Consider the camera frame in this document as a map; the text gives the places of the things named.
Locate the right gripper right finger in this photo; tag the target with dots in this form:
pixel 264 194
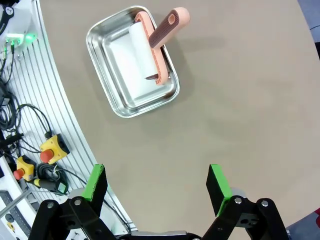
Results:
pixel 217 185

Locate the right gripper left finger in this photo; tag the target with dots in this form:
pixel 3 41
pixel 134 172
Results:
pixel 96 187

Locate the yellow black plug connector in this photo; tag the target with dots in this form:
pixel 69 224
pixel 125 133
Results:
pixel 45 184

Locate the large yellow emergency stop button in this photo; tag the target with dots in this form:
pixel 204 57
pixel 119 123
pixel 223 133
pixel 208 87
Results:
pixel 53 147

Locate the small yellow emergency stop button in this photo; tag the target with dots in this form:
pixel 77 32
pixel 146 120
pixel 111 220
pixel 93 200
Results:
pixel 23 167

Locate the stainless steel rectangular container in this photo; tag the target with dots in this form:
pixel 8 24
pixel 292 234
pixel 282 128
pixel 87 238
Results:
pixel 125 105

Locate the pink lint roller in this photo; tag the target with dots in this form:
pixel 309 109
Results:
pixel 160 32

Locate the white box with green light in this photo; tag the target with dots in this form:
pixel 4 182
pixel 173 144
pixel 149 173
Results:
pixel 21 37

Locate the black round device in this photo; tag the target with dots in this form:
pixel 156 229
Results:
pixel 5 17

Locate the aluminium slotted base plate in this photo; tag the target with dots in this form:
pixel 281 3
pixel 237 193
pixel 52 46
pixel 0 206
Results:
pixel 37 100

